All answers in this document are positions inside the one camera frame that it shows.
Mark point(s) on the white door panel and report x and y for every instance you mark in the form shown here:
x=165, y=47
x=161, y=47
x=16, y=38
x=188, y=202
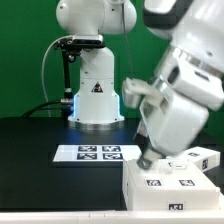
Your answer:
x=182, y=174
x=133, y=176

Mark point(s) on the white cabinet body box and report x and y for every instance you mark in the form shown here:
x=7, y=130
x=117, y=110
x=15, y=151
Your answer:
x=151, y=198

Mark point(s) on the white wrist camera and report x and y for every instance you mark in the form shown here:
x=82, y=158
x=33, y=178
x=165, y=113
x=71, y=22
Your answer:
x=134, y=89

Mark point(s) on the white L-shaped fence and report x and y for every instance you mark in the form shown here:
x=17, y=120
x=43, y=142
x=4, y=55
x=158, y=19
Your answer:
x=117, y=217

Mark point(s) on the black camera on stand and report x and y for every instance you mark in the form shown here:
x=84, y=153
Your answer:
x=71, y=47

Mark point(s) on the white door panel front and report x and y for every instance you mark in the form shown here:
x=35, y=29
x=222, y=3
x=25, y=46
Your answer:
x=133, y=176

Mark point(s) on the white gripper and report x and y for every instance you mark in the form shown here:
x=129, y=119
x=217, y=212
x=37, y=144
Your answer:
x=171, y=124

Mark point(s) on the white marker sheet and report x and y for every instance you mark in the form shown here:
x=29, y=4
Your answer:
x=96, y=153

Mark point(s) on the white cabinet top block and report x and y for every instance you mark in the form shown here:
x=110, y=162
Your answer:
x=205, y=159

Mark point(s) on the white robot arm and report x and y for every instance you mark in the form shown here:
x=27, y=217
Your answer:
x=162, y=57

